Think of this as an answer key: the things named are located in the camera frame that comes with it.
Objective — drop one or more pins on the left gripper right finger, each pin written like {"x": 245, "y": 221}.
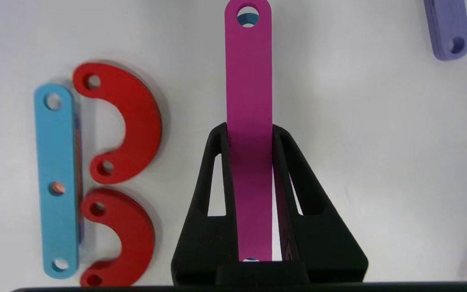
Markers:
{"x": 326, "y": 247}

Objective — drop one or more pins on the red arc piece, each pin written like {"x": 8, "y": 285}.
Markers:
{"x": 134, "y": 239}
{"x": 136, "y": 117}

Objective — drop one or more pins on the blue three-hole bar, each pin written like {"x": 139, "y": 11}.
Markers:
{"x": 57, "y": 154}

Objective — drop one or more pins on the long pink bar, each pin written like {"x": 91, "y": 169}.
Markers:
{"x": 249, "y": 101}

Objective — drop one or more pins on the short purple bar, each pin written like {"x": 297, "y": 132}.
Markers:
{"x": 446, "y": 24}

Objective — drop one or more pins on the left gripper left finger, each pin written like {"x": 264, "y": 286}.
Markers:
{"x": 205, "y": 247}

